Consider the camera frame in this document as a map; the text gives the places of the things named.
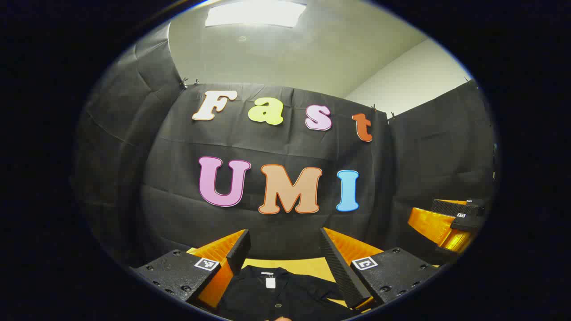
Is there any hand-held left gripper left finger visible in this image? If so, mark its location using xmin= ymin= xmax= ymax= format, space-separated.
xmin=129 ymin=229 xmax=252 ymax=310

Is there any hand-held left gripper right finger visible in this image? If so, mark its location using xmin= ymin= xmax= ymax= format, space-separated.
xmin=319 ymin=226 xmax=441 ymax=311

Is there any ceiling light panel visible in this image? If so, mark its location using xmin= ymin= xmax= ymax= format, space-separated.
xmin=204 ymin=0 xmax=307 ymax=28

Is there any black backdrop cloth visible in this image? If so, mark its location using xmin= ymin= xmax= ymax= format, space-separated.
xmin=71 ymin=22 xmax=498 ymax=277

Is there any black button shirt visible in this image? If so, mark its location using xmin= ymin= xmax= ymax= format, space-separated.
xmin=216 ymin=265 xmax=357 ymax=321

